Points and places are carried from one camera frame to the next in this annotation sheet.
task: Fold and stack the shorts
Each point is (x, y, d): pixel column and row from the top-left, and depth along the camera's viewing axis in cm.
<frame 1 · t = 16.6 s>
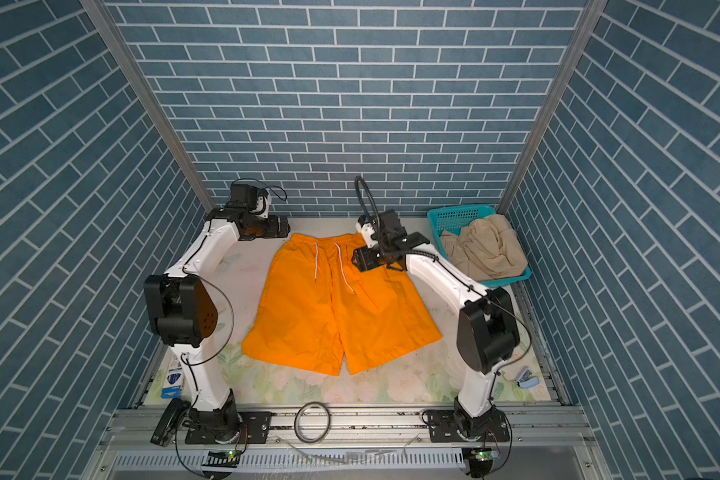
left hand: (276, 226, 95), fingers open
right hand: (359, 254, 88), fingers open
orange shorts: (314, 302, 96), point 3 cm above the table
teal plastic basket: (458, 218, 118), point 6 cm above the table
beige shorts in basket: (486, 249, 106), point 7 cm above the table
small blue white clip: (526, 381, 82), point 2 cm above the table

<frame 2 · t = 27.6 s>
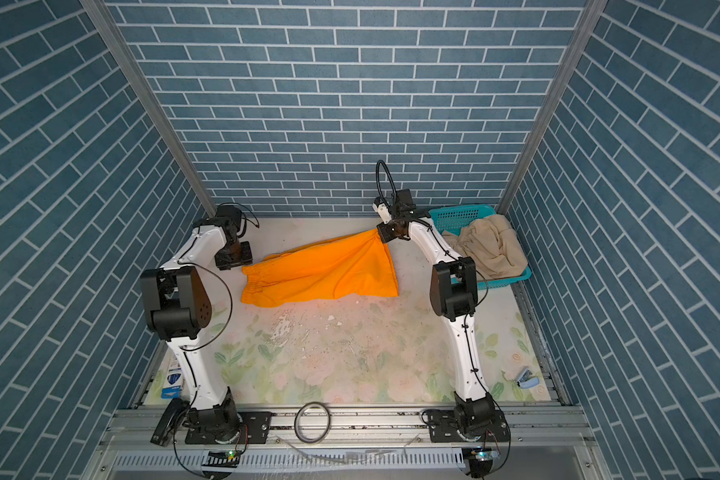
left hand: (239, 261, 97), fingers open
right hand: (380, 227, 105), fingers closed
orange shorts: (353, 266, 101), point 6 cm above the table
the other named things where they were.

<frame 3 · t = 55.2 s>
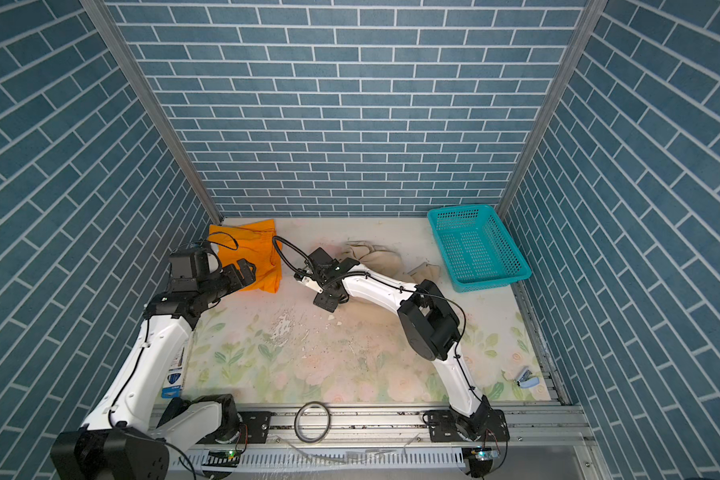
left hand: (242, 270, 80), fingers open
right hand: (325, 289, 93), fingers open
orange shorts: (258, 242, 108), point 6 cm above the table
beige shorts in basket: (388, 263, 96), point 11 cm above the table
the other named things where they were.

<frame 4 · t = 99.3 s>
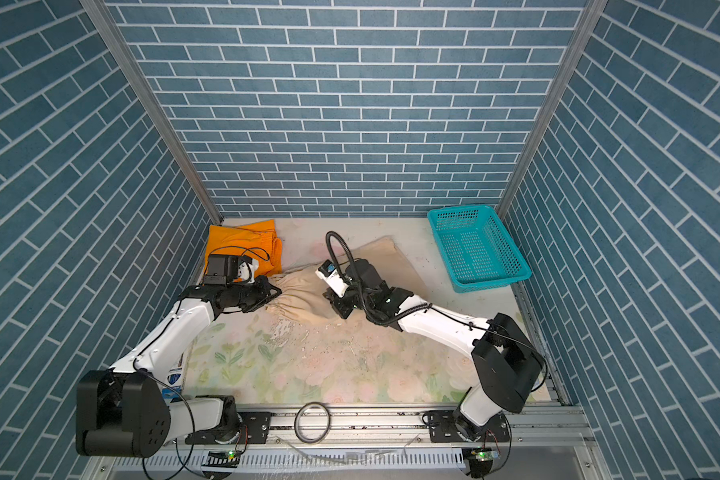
left hand: (280, 289, 84), fingers closed
right hand: (326, 287, 81), fingers closed
beige shorts in basket: (302, 291, 91), point 9 cm above the table
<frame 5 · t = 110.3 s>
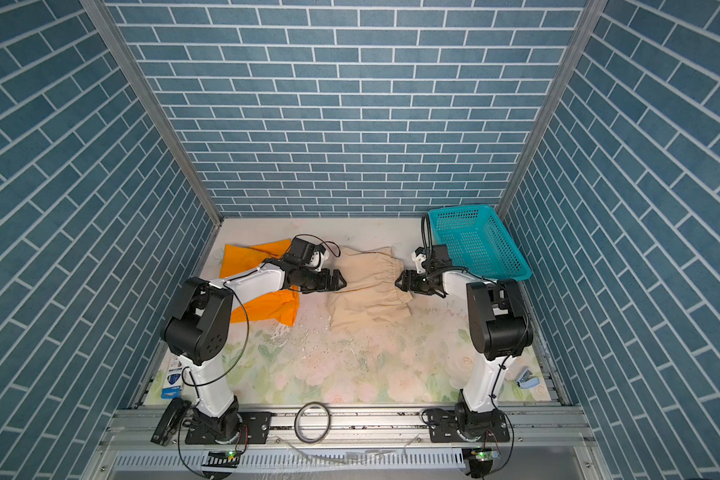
left hand: (335, 284, 95), fingers open
right hand: (403, 280, 99), fingers open
orange shorts: (280, 307, 95), point 2 cm above the table
